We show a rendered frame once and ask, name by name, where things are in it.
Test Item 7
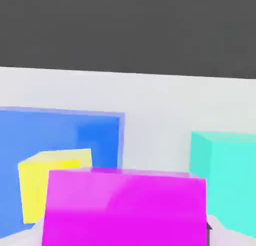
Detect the small magenta cube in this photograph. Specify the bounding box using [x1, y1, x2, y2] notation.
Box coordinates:
[41, 167, 208, 246]

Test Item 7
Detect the large blue box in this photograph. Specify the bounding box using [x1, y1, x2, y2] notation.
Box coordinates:
[0, 106, 126, 241]

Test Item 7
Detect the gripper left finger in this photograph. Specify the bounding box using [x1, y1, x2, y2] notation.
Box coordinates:
[0, 216, 45, 246]

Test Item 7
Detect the small cyan cube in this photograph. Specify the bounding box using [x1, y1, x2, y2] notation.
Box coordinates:
[189, 131, 256, 239]

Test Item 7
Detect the small yellow cube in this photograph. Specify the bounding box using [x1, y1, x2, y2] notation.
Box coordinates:
[17, 148, 93, 224]

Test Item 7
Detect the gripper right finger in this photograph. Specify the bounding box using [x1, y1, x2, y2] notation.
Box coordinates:
[206, 214, 256, 246]

